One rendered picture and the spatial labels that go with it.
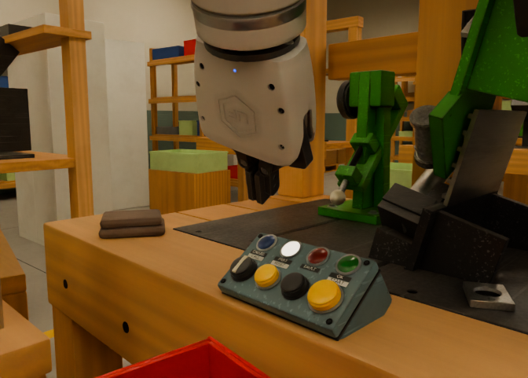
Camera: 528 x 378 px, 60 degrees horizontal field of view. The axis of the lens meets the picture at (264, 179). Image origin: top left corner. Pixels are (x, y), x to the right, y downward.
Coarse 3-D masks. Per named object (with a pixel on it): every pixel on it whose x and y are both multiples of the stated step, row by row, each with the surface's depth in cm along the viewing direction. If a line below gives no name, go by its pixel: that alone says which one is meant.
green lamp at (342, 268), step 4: (348, 256) 42; (352, 256) 42; (340, 260) 42; (344, 260) 42; (348, 260) 42; (352, 260) 42; (356, 260) 42; (340, 264) 42; (344, 264) 42; (348, 264) 41; (352, 264) 41; (356, 264) 41; (340, 268) 42; (344, 268) 41; (348, 268) 41; (352, 268) 41; (344, 272) 41
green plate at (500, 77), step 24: (480, 0) 48; (504, 0) 47; (480, 24) 48; (504, 24) 48; (480, 48) 50; (504, 48) 48; (456, 72) 50; (480, 72) 50; (504, 72) 48; (480, 96) 55; (504, 96) 48
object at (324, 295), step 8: (328, 280) 40; (312, 288) 40; (320, 288) 39; (328, 288) 39; (336, 288) 39; (312, 296) 39; (320, 296) 39; (328, 296) 38; (336, 296) 39; (312, 304) 39; (320, 304) 38; (328, 304) 38
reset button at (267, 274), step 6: (270, 264) 45; (258, 270) 45; (264, 270) 44; (270, 270) 44; (276, 270) 44; (258, 276) 44; (264, 276) 44; (270, 276) 43; (276, 276) 44; (258, 282) 44; (264, 282) 44; (270, 282) 43
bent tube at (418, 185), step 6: (468, 24) 57; (462, 30) 57; (468, 30) 56; (462, 36) 57; (426, 174) 61; (432, 174) 60; (450, 174) 62; (420, 180) 60; (426, 180) 60; (432, 180) 60; (438, 180) 60; (444, 180) 61; (414, 186) 60; (420, 186) 60; (426, 186) 59; (432, 186) 60; (420, 192) 59; (426, 192) 59
